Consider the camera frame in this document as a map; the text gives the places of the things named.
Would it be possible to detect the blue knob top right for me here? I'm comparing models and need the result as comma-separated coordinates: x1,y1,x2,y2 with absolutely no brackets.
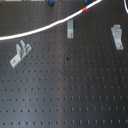
84,0,92,5

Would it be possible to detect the white cable with red band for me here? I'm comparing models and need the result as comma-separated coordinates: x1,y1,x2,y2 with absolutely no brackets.
0,0,103,42

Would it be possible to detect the blue knob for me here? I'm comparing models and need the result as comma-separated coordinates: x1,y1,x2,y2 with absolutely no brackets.
48,0,55,7
84,0,92,5

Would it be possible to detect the blue knob at top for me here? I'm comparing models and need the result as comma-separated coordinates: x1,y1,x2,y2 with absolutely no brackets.
48,0,55,7

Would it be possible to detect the grey cable clip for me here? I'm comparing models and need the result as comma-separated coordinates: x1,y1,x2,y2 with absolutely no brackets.
10,40,32,67
111,25,124,50
67,20,74,39

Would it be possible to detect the middle grey cable clip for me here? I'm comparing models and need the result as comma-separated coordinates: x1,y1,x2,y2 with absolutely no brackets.
67,20,74,39

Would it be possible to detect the right grey cable clip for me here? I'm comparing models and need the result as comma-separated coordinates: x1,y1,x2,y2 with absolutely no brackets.
111,25,124,50

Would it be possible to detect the left grey cable clip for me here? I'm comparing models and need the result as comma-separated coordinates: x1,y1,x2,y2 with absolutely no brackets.
10,40,32,67

